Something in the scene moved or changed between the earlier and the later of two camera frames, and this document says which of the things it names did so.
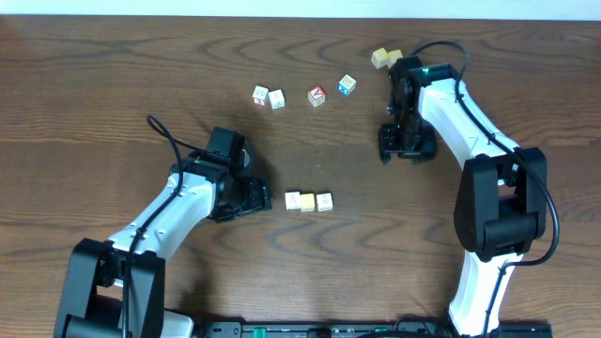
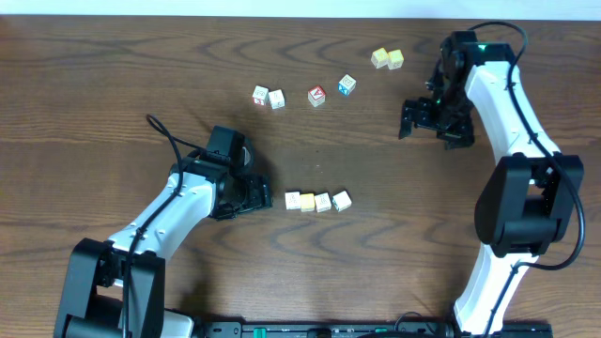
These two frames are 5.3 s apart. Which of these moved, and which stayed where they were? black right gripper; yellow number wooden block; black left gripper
Moved: black right gripper
Stayed: yellow number wooden block; black left gripper
